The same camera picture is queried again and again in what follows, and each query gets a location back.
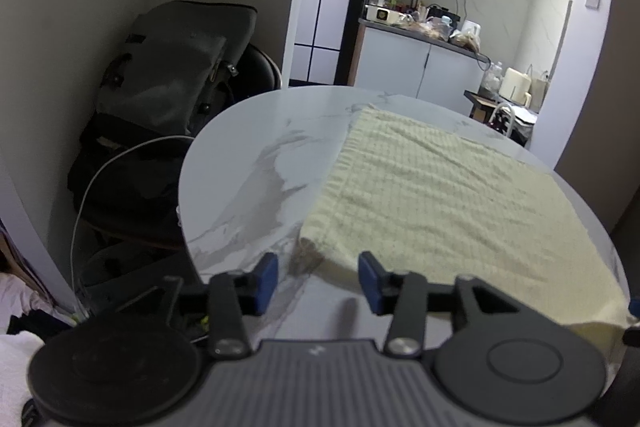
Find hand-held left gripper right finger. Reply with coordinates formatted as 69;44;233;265
358;251;531;360

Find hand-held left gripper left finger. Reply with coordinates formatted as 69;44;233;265
107;252;279;361

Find yellow towel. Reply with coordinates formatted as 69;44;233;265
298;106;639;350

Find black bag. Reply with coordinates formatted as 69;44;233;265
67;111;202;249

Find black chair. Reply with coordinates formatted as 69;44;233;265
234;42;284;104

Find low side cart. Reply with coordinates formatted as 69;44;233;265
464;90;539;144

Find white kitchen counter cabinet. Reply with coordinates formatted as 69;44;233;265
355;19;491;106

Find grey backpack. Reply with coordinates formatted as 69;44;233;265
94;0;259;144

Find clear glass jars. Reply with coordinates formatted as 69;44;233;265
480;61;504;96

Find white cloth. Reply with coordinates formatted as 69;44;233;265
0;331;47;427

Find white countertop appliance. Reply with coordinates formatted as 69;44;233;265
364;4;407;24

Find white cable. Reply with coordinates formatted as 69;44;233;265
69;135;197;310

